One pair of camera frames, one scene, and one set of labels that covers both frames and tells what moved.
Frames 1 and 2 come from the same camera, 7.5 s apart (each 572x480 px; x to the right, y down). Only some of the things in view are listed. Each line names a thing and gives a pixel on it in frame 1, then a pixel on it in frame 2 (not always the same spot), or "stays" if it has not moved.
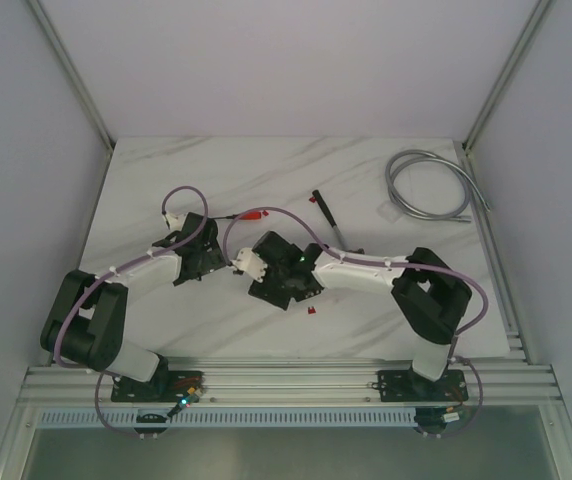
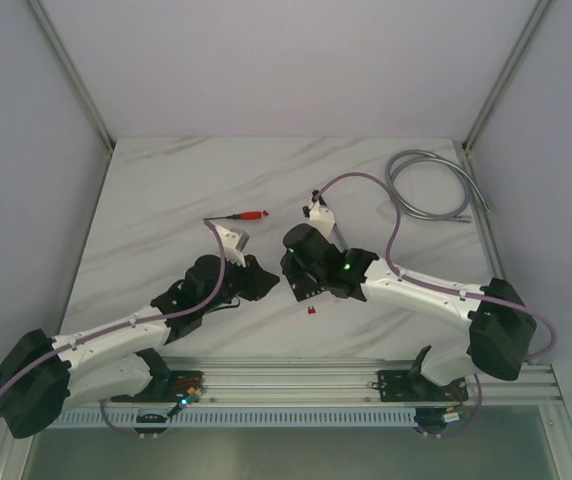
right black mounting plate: x=408 y=386 stays
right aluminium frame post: x=507 y=70 stays
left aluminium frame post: x=73 y=74 stays
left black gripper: x=206 y=260 → x=252 y=276
